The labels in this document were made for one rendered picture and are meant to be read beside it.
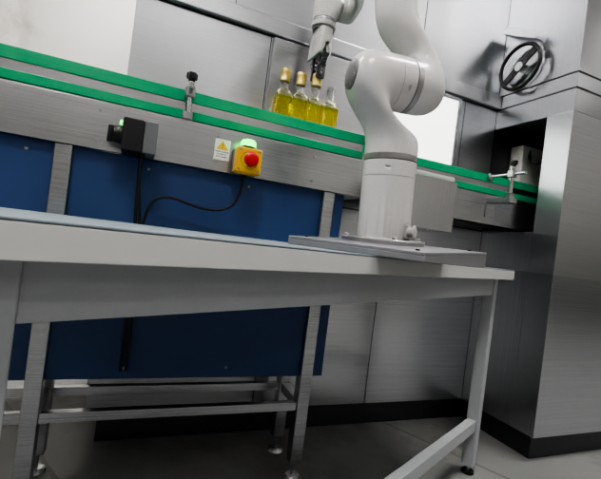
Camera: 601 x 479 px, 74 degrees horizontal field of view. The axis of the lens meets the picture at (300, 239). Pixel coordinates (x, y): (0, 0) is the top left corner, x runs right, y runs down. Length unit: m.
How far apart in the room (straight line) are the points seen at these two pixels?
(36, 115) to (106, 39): 2.73
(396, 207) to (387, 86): 0.26
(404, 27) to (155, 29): 0.87
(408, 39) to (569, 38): 1.18
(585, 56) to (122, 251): 1.92
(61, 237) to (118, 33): 3.58
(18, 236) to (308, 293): 0.43
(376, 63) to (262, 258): 0.54
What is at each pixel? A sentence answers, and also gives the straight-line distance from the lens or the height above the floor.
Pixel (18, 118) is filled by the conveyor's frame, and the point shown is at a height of 0.96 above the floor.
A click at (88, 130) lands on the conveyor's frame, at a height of 0.97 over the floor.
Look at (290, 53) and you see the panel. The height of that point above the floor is 1.45.
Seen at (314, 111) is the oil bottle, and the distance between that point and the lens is 1.43.
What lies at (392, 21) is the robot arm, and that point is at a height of 1.28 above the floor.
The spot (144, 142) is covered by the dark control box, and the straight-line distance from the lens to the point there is 1.07.
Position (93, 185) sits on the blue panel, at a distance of 1.16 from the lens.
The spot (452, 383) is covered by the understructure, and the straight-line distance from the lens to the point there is 2.13.
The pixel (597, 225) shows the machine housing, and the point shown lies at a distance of 2.07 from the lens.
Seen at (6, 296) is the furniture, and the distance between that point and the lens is 0.43.
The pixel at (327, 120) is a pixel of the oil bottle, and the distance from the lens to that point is 1.44.
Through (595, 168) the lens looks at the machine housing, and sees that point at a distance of 2.06.
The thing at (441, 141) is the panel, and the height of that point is 1.28.
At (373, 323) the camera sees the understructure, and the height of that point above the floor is 0.45.
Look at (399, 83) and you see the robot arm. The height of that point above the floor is 1.12.
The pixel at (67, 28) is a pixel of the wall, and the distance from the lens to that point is 3.77.
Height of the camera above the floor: 0.76
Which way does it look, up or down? level
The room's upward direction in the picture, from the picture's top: 7 degrees clockwise
